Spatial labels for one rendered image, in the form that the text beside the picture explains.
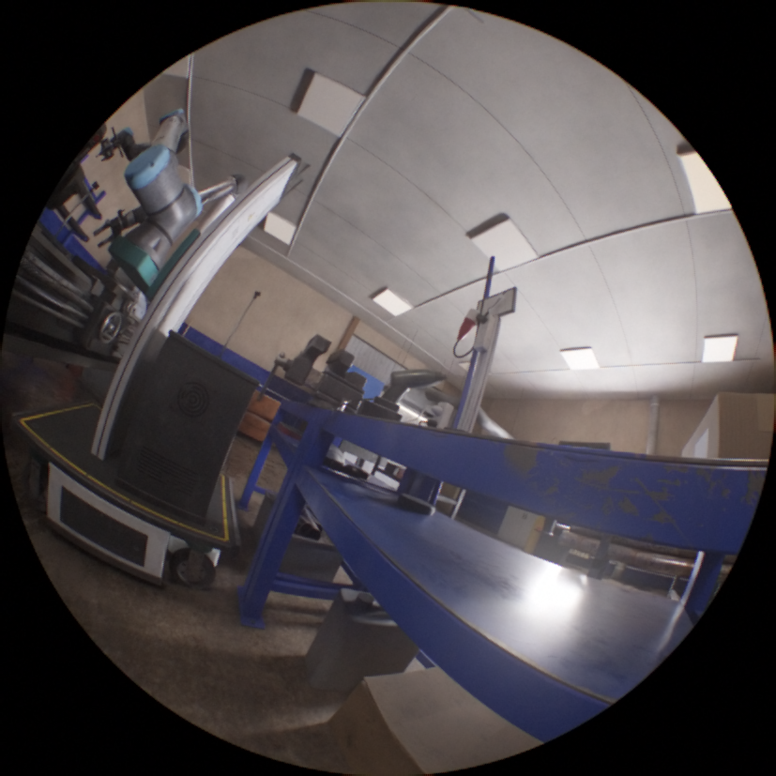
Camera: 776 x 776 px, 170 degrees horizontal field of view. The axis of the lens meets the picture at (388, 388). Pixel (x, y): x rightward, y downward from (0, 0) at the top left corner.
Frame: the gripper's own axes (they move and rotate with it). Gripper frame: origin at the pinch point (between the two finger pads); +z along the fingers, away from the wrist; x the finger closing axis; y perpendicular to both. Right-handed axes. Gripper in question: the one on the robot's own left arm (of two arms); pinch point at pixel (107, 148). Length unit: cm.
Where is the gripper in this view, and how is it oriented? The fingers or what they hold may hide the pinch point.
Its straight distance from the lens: 177.5
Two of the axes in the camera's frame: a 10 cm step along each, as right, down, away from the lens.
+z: 7.5, 6.4, -1.6
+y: -6.5, 6.8, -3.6
